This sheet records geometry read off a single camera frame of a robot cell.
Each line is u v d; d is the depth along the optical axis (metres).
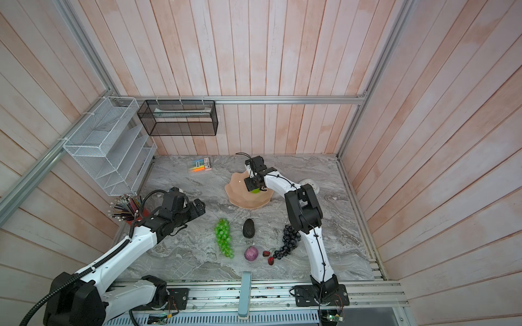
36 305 0.36
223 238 0.85
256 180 0.79
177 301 0.74
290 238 0.84
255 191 0.98
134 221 0.82
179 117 1.05
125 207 0.82
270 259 0.82
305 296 0.73
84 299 0.39
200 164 1.14
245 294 0.75
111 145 0.73
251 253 0.80
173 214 0.63
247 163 0.95
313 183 1.06
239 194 1.03
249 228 0.87
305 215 0.60
